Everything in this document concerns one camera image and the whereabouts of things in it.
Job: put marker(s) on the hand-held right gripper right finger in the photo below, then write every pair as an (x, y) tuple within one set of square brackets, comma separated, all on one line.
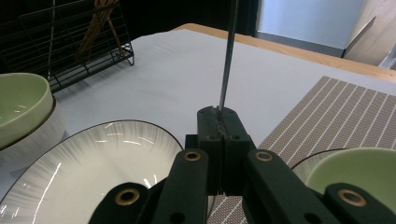
[(233, 140)]

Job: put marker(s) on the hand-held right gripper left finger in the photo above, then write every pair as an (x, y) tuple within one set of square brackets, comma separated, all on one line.
[(213, 140)]

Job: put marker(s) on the black spoon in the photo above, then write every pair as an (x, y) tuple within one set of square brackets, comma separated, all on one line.
[(229, 56)]

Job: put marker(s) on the green bowl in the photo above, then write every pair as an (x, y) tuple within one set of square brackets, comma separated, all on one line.
[(358, 168), (21, 102)]

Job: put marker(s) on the brown wooden chopstick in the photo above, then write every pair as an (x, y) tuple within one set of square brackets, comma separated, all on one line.
[(115, 34), (90, 31), (99, 21)]

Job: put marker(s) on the light grey table cover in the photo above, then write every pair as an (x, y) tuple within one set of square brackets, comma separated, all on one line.
[(174, 77)]

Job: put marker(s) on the brown and white striped placemat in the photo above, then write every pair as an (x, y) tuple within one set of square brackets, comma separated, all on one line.
[(336, 118)]

